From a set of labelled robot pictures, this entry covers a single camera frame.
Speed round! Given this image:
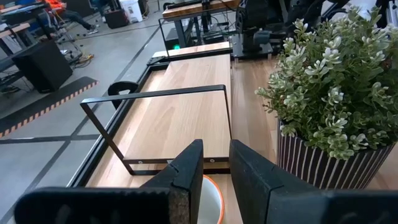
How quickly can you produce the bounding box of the wooden shelf black metal frame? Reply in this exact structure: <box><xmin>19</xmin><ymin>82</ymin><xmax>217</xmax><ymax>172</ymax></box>
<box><xmin>80</xmin><ymin>17</ymin><xmax>233</xmax><ymax>175</ymax></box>

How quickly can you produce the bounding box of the black-framed workbench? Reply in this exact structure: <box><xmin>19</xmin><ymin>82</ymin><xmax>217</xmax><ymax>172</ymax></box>
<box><xmin>161</xmin><ymin>0</ymin><xmax>242</xmax><ymax>50</ymax></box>

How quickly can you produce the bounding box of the wooden desk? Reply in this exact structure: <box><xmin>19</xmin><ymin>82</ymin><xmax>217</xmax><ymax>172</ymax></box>
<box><xmin>0</xmin><ymin>22</ymin><xmax>31</xmax><ymax>40</ymax></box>

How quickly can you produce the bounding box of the person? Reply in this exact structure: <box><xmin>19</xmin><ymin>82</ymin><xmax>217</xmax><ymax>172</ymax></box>
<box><xmin>43</xmin><ymin>0</ymin><xmax>100</xmax><ymax>35</ymax></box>

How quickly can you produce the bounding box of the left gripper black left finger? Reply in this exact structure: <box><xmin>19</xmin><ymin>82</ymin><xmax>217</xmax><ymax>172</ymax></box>
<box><xmin>14</xmin><ymin>139</ymin><xmax>205</xmax><ymax>224</ymax></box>

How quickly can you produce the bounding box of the black hazard-striped floor mat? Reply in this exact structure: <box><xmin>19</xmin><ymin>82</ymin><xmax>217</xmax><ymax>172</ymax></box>
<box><xmin>0</xmin><ymin>76</ymin><xmax>99</xmax><ymax>138</ymax></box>

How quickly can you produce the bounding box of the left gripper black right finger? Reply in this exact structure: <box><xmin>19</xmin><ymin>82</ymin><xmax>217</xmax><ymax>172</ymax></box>
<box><xmin>229</xmin><ymin>139</ymin><xmax>398</xmax><ymax>224</ymax></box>

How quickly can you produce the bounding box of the orange mug white inside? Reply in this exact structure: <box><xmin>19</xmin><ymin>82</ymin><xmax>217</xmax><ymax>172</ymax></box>
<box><xmin>197</xmin><ymin>174</ymin><xmax>225</xmax><ymax>224</ymax></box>

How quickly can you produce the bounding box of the black speaker box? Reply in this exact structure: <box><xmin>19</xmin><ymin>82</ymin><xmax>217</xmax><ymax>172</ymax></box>
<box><xmin>12</xmin><ymin>40</ymin><xmax>74</xmax><ymax>94</ymax></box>

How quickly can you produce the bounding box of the artificial plant in striped pot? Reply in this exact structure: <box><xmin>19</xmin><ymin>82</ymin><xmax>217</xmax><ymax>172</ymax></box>
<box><xmin>254</xmin><ymin>6</ymin><xmax>398</xmax><ymax>190</ymax></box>

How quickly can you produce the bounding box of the black table clamp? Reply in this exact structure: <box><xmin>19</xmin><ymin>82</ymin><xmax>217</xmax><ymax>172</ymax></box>
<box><xmin>108</xmin><ymin>81</ymin><xmax>140</xmax><ymax>110</ymax></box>

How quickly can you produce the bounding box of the white bin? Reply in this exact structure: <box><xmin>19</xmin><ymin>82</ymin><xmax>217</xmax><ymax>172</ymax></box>
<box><xmin>119</xmin><ymin>0</ymin><xmax>144</xmax><ymax>23</ymax></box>

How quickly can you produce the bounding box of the black aluminium table frame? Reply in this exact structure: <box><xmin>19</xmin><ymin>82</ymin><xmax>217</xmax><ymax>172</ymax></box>
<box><xmin>67</xmin><ymin>55</ymin><xmax>171</xmax><ymax>188</ymax></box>

